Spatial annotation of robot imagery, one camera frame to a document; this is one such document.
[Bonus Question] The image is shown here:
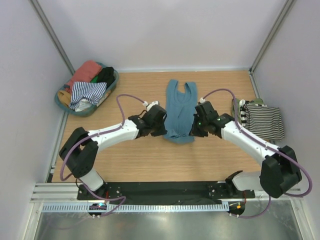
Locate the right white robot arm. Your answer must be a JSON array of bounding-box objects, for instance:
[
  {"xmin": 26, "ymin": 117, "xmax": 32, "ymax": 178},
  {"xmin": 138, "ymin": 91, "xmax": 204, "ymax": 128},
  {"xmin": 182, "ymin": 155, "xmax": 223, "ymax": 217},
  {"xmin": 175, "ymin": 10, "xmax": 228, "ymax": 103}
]
[{"xmin": 189, "ymin": 101, "xmax": 302, "ymax": 198}]

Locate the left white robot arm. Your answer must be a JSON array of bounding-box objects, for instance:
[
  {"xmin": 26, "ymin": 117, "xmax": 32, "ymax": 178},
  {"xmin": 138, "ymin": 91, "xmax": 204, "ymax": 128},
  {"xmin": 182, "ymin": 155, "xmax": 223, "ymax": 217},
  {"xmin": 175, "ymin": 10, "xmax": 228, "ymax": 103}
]
[{"xmin": 59, "ymin": 101, "xmax": 167, "ymax": 200}]

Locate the coral red garment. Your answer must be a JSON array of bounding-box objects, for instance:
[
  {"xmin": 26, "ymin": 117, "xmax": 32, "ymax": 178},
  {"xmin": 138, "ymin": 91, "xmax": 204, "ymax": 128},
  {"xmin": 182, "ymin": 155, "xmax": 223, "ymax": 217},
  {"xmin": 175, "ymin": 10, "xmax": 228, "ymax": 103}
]
[{"xmin": 66, "ymin": 60, "xmax": 102, "ymax": 88}]

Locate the light blue garment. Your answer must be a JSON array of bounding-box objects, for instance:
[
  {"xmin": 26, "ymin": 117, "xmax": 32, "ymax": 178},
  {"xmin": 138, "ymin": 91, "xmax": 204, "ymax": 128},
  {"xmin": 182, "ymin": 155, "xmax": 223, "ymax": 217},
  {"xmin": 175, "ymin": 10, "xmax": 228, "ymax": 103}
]
[{"xmin": 163, "ymin": 79, "xmax": 198, "ymax": 145}]

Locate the olive green folded tank top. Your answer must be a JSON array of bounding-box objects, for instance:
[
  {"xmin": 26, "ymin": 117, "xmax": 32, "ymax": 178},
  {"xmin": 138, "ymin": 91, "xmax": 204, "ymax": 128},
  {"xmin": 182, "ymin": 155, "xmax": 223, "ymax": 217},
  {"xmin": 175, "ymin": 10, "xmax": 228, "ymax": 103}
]
[{"xmin": 231, "ymin": 98, "xmax": 267, "ymax": 122}]

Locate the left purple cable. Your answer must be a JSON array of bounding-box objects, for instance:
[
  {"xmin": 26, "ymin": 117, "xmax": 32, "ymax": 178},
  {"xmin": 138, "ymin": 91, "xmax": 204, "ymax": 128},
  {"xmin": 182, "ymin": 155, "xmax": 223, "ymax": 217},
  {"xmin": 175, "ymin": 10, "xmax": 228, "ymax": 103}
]
[{"xmin": 60, "ymin": 94, "xmax": 127, "ymax": 217}]

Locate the aluminium frame rail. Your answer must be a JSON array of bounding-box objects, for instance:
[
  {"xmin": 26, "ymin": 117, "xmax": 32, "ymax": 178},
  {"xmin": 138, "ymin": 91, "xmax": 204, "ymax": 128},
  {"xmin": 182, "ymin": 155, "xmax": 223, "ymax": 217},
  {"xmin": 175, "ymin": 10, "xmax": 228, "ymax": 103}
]
[{"xmin": 30, "ymin": 181, "xmax": 305, "ymax": 203}]

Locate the black garment in basket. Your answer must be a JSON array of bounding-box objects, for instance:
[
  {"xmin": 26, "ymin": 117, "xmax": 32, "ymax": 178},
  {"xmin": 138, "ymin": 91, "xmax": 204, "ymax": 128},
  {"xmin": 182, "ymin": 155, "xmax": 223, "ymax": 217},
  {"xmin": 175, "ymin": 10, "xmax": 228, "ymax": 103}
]
[{"xmin": 96, "ymin": 67, "xmax": 115, "ymax": 86}]

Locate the white striped garment in basket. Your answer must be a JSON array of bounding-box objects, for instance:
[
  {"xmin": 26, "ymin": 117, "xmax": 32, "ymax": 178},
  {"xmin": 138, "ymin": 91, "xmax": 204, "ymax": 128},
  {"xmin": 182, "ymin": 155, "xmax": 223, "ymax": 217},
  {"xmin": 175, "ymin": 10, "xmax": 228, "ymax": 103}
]
[{"xmin": 68, "ymin": 81, "xmax": 107, "ymax": 111}]

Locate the green garment in basket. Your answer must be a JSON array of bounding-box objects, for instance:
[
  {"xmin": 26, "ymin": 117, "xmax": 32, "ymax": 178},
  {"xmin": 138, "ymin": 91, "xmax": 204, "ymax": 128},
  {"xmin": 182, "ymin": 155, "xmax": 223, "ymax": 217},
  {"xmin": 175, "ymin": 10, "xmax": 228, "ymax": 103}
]
[{"xmin": 91, "ymin": 76, "xmax": 98, "ymax": 83}]

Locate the wide striped folded tank top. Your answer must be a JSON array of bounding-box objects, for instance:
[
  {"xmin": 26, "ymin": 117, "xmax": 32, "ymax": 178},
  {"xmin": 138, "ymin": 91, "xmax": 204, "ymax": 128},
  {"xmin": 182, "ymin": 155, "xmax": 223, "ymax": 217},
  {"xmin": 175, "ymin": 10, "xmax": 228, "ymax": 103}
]
[{"xmin": 239, "ymin": 99, "xmax": 248, "ymax": 127}]

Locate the thin striped black tank top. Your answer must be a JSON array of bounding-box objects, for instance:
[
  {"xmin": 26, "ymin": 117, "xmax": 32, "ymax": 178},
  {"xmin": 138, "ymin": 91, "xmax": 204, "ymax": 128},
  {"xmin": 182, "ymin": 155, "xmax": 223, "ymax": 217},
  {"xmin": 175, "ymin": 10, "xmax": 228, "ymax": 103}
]
[{"xmin": 244, "ymin": 104, "xmax": 285, "ymax": 141}]

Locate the slotted white cable duct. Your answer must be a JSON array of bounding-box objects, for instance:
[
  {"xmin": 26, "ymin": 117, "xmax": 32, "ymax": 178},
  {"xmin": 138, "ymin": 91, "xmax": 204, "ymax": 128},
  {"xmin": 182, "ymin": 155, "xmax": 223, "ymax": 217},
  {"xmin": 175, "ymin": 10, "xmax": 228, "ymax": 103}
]
[{"xmin": 42, "ymin": 202, "xmax": 229, "ymax": 213}]

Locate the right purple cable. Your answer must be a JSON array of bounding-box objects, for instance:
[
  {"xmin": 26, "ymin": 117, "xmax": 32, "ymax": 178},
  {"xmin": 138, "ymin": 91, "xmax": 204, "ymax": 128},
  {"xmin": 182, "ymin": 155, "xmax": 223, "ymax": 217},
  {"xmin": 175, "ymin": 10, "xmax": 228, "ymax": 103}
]
[{"xmin": 202, "ymin": 88, "xmax": 313, "ymax": 219}]

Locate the mustard brown garment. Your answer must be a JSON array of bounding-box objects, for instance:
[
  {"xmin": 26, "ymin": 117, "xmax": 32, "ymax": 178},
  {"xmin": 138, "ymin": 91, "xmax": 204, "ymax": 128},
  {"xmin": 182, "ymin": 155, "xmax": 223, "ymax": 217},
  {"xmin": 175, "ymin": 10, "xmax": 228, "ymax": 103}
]
[{"xmin": 57, "ymin": 90, "xmax": 71, "ymax": 108}]

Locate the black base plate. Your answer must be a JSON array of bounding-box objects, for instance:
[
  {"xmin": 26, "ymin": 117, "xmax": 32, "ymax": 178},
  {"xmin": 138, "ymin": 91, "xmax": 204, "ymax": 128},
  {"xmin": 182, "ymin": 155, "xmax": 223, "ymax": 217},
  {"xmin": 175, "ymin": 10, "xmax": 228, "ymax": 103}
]
[{"xmin": 76, "ymin": 181, "xmax": 256, "ymax": 201}]

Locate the teal laundry basket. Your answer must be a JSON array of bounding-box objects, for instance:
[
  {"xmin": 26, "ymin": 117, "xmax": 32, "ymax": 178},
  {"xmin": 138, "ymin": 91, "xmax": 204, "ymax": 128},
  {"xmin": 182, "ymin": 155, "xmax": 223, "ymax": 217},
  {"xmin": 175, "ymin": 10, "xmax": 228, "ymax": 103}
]
[{"xmin": 54, "ymin": 62, "xmax": 119, "ymax": 117}]

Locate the purple cable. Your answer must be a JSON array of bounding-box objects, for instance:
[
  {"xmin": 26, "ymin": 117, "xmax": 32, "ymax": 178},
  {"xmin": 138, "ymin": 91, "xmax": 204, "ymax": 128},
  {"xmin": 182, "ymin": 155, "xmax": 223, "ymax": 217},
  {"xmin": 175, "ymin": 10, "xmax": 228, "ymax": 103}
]
[
  {"xmin": 202, "ymin": 88, "xmax": 313, "ymax": 219},
  {"xmin": 60, "ymin": 94, "xmax": 127, "ymax": 217}
]

